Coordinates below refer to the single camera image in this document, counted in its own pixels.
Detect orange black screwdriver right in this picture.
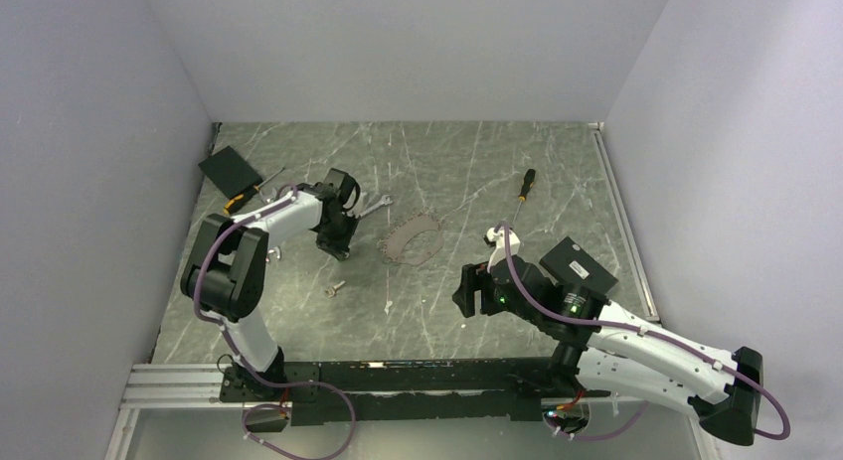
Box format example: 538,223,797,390
509,168,537,228

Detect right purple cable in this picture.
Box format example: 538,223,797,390
493,223,791,443

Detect purple cable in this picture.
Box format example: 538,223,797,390
192,183,358,460
493,223,791,443

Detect silver combination wrench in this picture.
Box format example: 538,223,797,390
359,195,393,219

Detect orange black screwdriver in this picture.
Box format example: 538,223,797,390
509,168,537,228
223,166,285,216

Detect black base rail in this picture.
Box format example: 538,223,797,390
219,358,583,426

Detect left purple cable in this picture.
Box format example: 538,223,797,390
192,183,358,460

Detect black box left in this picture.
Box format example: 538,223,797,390
198,147,263,199

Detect silver wrench left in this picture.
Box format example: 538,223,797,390
258,187,278,205

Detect large metal key ring plate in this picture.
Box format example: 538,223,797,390
379,213,444,266

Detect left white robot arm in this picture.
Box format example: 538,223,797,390
180,169,361,400

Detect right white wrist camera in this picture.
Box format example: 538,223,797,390
484,225,520,270

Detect black box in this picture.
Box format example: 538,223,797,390
198,147,263,199
540,236,618,295

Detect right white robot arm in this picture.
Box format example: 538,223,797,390
452,254,762,446

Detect black box right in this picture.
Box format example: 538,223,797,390
540,236,618,295

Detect orange black screwdriver left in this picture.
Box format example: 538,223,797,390
223,166,285,216

